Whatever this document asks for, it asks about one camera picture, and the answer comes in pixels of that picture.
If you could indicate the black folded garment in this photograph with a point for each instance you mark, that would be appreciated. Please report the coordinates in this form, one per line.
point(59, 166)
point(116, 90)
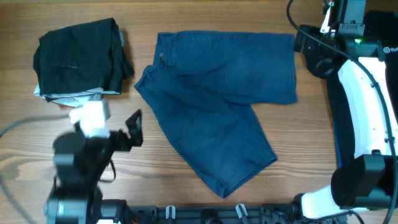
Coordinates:
point(82, 57)

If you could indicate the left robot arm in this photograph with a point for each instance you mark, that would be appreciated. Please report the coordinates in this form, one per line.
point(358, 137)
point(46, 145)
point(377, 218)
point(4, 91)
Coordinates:
point(80, 158)

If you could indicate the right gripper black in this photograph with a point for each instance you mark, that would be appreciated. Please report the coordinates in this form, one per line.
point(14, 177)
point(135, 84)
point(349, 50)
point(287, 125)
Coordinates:
point(308, 48)

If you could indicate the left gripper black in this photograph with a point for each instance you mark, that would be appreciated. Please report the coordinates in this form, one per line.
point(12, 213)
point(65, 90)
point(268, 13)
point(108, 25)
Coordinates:
point(124, 144)

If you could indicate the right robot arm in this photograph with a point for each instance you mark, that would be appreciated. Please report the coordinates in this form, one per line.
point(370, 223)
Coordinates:
point(369, 182)

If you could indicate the blue denim shorts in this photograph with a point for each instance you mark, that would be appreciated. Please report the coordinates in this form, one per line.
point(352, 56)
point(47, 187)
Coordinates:
point(201, 87)

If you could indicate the black polo shirt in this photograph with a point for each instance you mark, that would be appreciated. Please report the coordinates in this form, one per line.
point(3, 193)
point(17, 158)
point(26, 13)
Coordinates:
point(363, 91)

